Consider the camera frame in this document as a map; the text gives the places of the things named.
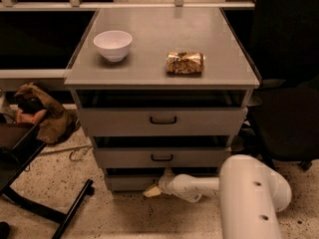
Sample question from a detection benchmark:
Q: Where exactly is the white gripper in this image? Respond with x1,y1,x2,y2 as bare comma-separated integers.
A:
143,167,201,203

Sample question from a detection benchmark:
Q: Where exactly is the grey bottom drawer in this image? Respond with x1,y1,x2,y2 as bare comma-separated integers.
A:
104,173,220,193

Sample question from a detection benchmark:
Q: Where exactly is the grey drawer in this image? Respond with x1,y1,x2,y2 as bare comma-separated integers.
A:
104,173,220,193
79,108,247,136
94,147,231,168

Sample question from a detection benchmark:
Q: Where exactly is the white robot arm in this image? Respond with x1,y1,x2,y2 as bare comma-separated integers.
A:
144,154,292,239

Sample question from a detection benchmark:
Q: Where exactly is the grey middle drawer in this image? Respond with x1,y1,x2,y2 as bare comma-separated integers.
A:
94,147,231,168

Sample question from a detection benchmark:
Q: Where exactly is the grey top drawer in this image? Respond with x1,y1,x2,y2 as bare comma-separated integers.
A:
79,108,247,136

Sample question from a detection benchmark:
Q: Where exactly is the grey drawer cabinet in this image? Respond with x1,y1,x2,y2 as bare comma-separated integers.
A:
65,7,259,177

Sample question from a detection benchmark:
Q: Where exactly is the brown crumpled bag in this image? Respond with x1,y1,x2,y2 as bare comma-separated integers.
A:
14,84,77,144

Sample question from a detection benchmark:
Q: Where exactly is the black office chair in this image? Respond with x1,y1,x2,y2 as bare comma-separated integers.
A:
226,0,319,171

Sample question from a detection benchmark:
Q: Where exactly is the white ceramic bowl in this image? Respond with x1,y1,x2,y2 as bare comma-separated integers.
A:
94,30,133,62

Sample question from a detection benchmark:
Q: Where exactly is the black table stand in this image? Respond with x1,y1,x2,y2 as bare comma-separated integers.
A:
0,122,96,239

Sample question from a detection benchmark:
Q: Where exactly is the grey long desk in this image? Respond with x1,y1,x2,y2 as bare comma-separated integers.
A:
0,2,255,93

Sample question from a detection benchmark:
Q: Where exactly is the metal wire hook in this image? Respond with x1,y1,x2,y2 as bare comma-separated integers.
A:
69,145,91,161

